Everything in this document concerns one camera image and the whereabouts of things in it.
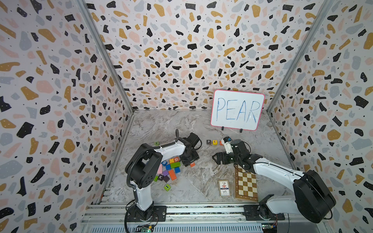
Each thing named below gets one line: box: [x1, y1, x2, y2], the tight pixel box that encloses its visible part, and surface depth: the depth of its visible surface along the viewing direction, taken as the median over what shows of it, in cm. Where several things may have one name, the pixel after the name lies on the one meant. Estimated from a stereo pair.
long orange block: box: [168, 169, 178, 181], surface depth 89 cm
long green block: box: [170, 161, 181, 169], surface depth 92 cm
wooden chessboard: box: [234, 164, 259, 202], surface depth 82 cm
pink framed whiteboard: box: [210, 89, 266, 132], surface depth 105 cm
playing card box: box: [218, 179, 232, 198], surface depth 83 cm
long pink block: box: [157, 163, 163, 175], surface depth 89 cm
